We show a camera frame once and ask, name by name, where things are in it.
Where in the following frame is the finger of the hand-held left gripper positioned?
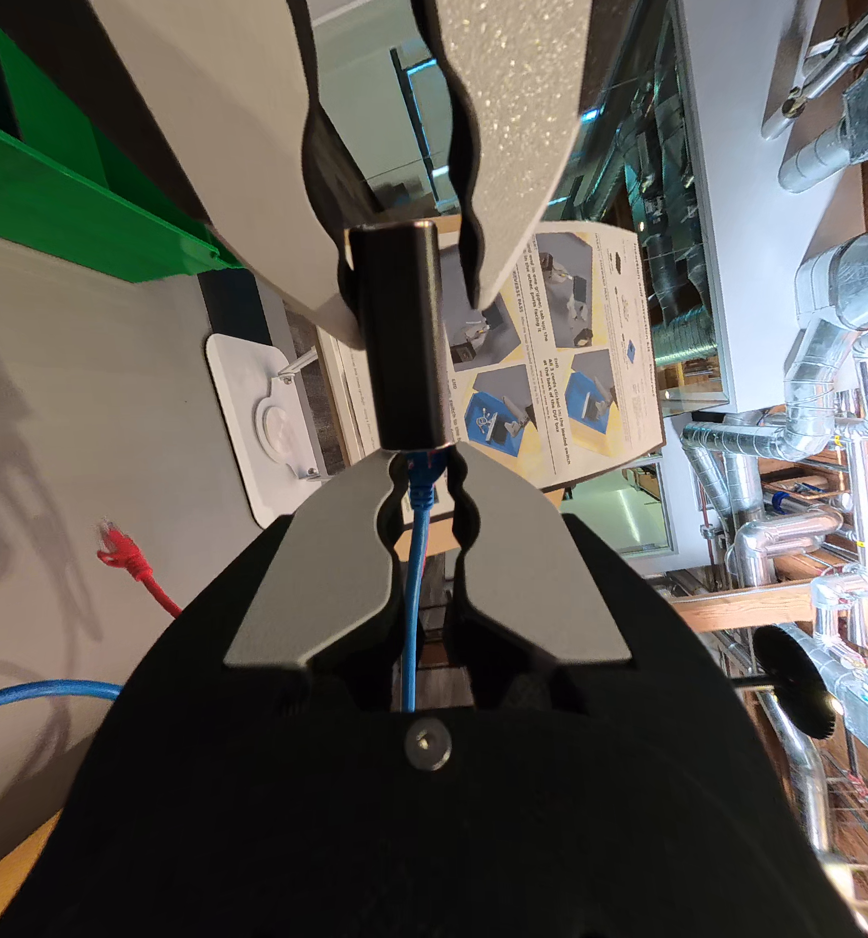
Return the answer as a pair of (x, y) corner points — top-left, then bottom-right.
(410, 0), (629, 309)
(85, 0), (376, 347)

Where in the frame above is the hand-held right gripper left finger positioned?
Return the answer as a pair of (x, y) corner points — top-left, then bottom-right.
(223, 448), (397, 671)

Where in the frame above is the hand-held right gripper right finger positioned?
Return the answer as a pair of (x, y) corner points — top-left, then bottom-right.
(448, 447), (634, 669)

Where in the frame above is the blue ethernet cable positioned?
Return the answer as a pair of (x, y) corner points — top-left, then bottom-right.
(0, 448), (451, 723)

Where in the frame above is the green plastic bin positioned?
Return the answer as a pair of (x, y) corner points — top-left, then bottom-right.
(0, 15), (244, 283)

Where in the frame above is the red ethernet cable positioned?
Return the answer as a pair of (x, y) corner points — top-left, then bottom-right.
(97, 517), (186, 620)

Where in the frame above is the black ethernet port adapter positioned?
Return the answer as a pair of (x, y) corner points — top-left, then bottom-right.
(346, 218), (458, 451)

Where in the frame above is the glass office window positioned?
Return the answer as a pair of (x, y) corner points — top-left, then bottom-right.
(309, 0), (457, 217)

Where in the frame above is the white sign stand base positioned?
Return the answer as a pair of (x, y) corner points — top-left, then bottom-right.
(205, 333), (336, 530)

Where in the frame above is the wooden ceiling beam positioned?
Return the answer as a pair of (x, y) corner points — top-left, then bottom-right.
(664, 582), (830, 633)

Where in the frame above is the printed instruction sheet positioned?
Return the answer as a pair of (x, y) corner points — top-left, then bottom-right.
(317, 220), (665, 492)

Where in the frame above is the cluster of silver ducts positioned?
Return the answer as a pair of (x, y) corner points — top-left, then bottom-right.
(679, 0), (868, 938)

